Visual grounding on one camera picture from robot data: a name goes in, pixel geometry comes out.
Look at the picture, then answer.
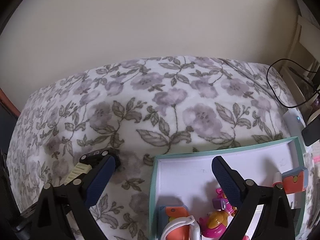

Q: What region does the pink orange figure toy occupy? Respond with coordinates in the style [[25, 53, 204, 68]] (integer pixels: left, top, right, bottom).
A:
[[212, 188, 237, 216]]

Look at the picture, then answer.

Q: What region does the magenta duck toy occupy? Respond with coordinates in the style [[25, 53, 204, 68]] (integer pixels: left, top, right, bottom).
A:
[[199, 210, 228, 238]]

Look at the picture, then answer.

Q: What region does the white shelf unit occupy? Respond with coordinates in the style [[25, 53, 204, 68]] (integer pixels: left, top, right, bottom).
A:
[[280, 0, 319, 103]]

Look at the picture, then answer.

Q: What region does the black power adapter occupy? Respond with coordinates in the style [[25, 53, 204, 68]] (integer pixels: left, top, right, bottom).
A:
[[302, 120, 320, 146]]

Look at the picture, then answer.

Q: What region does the white power bank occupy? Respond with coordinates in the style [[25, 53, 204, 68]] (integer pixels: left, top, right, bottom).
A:
[[283, 108, 306, 137]]

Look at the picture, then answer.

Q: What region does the orange blue toy case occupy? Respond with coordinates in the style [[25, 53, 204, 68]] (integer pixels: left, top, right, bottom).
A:
[[157, 205, 189, 240]]

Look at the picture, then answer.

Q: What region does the floral grey white blanket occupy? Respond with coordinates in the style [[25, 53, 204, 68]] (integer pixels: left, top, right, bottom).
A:
[[7, 56, 295, 239]]

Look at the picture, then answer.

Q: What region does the white watch band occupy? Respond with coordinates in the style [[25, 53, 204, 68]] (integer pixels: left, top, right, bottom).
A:
[[160, 216, 202, 240]]

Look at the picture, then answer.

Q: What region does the teal white shallow tray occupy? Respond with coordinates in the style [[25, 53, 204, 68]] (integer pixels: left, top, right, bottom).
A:
[[149, 137, 305, 239]]

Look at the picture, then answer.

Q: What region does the black cable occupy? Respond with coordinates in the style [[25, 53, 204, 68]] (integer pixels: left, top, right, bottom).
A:
[[266, 58, 320, 107]]

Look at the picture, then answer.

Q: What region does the dark blue cabinet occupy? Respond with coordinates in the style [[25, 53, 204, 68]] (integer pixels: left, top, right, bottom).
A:
[[0, 89, 20, 153]]

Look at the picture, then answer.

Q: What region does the black charger block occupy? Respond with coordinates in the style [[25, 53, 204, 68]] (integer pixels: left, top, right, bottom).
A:
[[290, 202, 301, 225]]

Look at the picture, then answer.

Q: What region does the black cream watch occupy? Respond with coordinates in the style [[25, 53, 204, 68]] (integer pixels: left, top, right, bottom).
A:
[[63, 148, 121, 185]]

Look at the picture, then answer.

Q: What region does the pink orange eraser box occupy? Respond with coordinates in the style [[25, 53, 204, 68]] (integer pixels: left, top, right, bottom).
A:
[[282, 166, 309, 194]]

